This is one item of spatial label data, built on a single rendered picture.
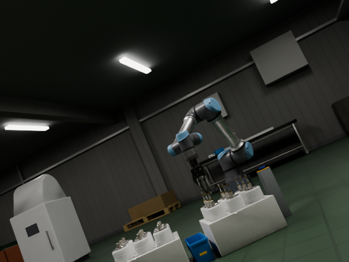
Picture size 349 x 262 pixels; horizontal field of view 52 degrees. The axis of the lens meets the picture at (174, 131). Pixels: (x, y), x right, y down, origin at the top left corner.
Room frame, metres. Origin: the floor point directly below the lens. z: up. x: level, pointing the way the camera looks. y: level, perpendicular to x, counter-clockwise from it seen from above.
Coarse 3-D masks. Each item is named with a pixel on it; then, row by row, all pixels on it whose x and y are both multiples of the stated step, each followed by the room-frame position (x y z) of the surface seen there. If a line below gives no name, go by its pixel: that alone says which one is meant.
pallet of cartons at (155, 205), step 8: (168, 192) 8.63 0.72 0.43; (152, 200) 8.24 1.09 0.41; (160, 200) 8.18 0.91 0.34; (168, 200) 8.48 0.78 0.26; (176, 200) 8.84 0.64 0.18; (136, 208) 8.86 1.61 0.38; (144, 208) 8.31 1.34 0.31; (152, 208) 8.26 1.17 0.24; (160, 208) 8.21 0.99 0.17; (168, 208) 8.20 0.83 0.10; (136, 216) 8.88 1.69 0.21; (144, 216) 8.34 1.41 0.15; (152, 216) 8.68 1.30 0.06; (160, 216) 8.22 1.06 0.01; (128, 224) 8.49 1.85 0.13; (136, 224) 8.93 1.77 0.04
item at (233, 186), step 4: (248, 176) 2.64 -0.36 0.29; (240, 180) 2.56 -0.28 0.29; (244, 180) 2.55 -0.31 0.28; (248, 180) 2.57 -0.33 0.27; (232, 184) 2.58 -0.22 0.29; (236, 184) 2.57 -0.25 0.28; (240, 184) 2.56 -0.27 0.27; (252, 184) 2.66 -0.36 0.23; (232, 188) 2.58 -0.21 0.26; (236, 188) 2.57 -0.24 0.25; (228, 192) 2.59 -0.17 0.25
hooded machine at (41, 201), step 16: (48, 176) 5.47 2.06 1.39; (16, 192) 5.38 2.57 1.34; (32, 192) 5.25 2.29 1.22; (48, 192) 5.33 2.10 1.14; (16, 208) 5.29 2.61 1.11; (32, 208) 5.12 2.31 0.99; (48, 208) 5.13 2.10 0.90; (64, 208) 5.49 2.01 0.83; (16, 224) 5.20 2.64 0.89; (32, 224) 5.14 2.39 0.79; (48, 224) 5.08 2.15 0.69; (64, 224) 5.36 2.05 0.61; (32, 240) 5.16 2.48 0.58; (48, 240) 5.10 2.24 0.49; (64, 240) 5.23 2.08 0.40; (80, 240) 5.59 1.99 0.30; (32, 256) 5.18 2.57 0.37; (48, 256) 5.12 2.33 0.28; (64, 256) 5.10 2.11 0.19; (80, 256) 5.45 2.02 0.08
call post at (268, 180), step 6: (270, 168) 2.26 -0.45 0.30; (258, 174) 2.30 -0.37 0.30; (264, 174) 2.25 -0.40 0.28; (270, 174) 2.25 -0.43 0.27; (264, 180) 2.25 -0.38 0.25; (270, 180) 2.25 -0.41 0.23; (264, 186) 2.29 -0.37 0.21; (270, 186) 2.25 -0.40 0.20; (276, 186) 2.25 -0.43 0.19; (270, 192) 2.25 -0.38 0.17; (276, 192) 2.25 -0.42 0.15; (276, 198) 2.25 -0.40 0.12; (282, 198) 2.25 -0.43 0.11; (282, 204) 2.25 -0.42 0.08; (282, 210) 2.25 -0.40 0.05; (288, 210) 2.25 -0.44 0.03
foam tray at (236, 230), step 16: (256, 208) 1.99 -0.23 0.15; (272, 208) 2.00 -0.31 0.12; (208, 224) 1.97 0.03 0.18; (224, 224) 1.96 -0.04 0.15; (240, 224) 1.97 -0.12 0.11; (256, 224) 1.98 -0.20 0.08; (272, 224) 1.99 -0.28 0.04; (208, 240) 2.27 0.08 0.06; (224, 240) 1.96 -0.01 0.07; (240, 240) 1.97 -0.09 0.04; (256, 240) 1.98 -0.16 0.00
